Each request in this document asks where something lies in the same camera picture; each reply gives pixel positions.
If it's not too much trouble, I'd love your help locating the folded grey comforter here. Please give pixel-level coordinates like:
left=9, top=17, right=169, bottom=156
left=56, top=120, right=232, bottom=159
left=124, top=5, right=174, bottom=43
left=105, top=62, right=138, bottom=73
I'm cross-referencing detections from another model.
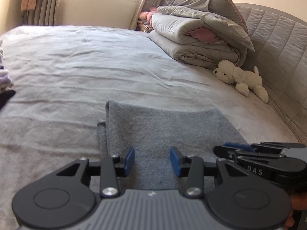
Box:
left=148, top=5, right=247, bottom=70

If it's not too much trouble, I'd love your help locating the pile of folded clothes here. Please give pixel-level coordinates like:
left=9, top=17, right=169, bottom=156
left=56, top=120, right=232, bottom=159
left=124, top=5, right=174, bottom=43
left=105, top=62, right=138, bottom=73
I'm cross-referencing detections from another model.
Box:
left=0, top=39, right=16, bottom=111

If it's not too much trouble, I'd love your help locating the grey knitted sweater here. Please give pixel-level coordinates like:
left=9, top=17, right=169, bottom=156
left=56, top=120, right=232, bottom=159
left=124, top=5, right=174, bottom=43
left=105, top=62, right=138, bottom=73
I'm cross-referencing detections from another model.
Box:
left=97, top=100, right=248, bottom=190

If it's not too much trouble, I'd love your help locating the quilted grey headboard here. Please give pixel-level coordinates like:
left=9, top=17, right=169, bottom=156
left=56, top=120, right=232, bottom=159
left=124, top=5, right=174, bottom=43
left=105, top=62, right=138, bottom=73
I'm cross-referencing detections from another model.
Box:
left=234, top=2, right=307, bottom=144

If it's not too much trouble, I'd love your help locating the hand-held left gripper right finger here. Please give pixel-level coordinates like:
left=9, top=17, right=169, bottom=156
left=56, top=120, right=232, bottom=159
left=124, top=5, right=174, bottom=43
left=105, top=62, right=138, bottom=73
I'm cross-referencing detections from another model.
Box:
left=170, top=147, right=247, bottom=198

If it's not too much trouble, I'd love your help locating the heap of pink clothes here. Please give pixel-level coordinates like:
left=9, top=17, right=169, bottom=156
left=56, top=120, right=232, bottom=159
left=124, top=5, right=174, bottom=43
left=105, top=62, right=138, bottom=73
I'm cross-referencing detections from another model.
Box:
left=137, top=7, right=159, bottom=33

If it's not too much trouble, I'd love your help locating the white plush dog toy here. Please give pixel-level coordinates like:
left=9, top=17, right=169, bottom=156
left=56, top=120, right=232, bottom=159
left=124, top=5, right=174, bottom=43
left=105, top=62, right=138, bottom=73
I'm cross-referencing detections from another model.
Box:
left=213, top=60, right=269, bottom=103

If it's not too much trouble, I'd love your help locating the person's right hand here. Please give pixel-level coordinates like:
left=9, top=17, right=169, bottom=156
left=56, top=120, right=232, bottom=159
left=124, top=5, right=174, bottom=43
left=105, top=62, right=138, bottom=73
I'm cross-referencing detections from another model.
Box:
left=284, top=192, right=307, bottom=228

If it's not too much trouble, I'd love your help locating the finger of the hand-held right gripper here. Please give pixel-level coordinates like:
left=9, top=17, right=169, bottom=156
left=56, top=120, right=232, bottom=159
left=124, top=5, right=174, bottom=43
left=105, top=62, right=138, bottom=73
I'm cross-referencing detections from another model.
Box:
left=224, top=142, right=300, bottom=152
left=213, top=145, right=285, bottom=163

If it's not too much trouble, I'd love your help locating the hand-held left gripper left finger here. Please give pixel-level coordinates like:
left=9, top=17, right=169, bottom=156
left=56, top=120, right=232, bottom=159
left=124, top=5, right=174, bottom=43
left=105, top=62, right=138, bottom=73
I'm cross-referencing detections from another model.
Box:
left=56, top=146, right=135, bottom=198

